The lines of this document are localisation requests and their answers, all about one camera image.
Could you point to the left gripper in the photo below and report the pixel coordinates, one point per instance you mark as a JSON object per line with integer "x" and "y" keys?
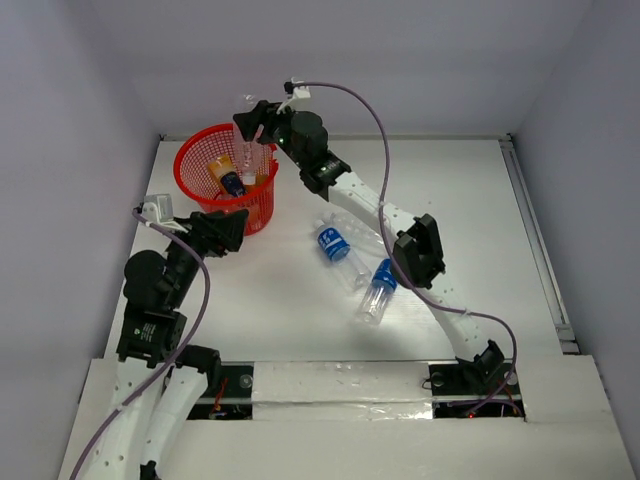
{"x": 201, "y": 232}

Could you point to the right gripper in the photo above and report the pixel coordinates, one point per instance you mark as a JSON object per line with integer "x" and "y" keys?
{"x": 265, "y": 113}

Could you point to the clear bottle white cap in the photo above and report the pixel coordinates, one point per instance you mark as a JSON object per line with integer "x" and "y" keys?
{"x": 247, "y": 154}

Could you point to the small orange juice bottle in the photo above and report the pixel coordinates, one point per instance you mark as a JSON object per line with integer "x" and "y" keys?
{"x": 261, "y": 181}

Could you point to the tall orange drink bottle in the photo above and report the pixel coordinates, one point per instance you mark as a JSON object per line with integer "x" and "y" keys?
{"x": 222, "y": 170}

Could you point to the blue label bottle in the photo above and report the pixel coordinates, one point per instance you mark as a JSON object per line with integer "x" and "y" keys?
{"x": 378, "y": 295}
{"x": 341, "y": 256}

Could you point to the clear unlabelled bottle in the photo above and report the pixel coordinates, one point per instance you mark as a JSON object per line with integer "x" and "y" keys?
{"x": 356, "y": 232}

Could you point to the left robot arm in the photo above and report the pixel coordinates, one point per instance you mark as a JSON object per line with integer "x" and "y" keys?
{"x": 160, "y": 374}

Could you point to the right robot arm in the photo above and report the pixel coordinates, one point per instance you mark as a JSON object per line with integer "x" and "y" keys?
{"x": 414, "y": 241}

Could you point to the red plastic mesh basket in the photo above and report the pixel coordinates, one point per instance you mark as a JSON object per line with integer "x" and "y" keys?
{"x": 192, "y": 176}

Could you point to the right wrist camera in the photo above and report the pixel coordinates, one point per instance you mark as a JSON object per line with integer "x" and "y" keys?
{"x": 297, "y": 93}

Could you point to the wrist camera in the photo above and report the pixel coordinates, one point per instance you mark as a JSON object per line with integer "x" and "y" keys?
{"x": 297, "y": 93}
{"x": 158, "y": 209}

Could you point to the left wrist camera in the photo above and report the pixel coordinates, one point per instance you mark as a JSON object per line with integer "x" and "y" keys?
{"x": 158, "y": 209}

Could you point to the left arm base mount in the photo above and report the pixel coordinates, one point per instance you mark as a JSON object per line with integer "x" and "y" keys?
{"x": 231, "y": 399}

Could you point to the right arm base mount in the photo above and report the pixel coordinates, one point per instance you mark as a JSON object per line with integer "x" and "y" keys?
{"x": 454, "y": 397}

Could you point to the aluminium rail right edge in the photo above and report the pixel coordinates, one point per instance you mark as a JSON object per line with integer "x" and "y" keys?
{"x": 550, "y": 286}

